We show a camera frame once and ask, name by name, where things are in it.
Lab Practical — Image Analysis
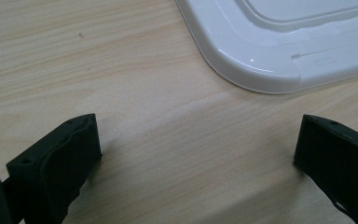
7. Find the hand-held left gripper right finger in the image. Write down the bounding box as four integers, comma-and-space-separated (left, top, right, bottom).
293, 114, 358, 224

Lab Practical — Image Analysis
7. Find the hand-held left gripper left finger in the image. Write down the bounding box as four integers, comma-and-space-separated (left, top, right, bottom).
6, 113, 103, 224

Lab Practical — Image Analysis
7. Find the white lid with grey handle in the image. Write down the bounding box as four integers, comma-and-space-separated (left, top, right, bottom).
175, 0, 358, 95

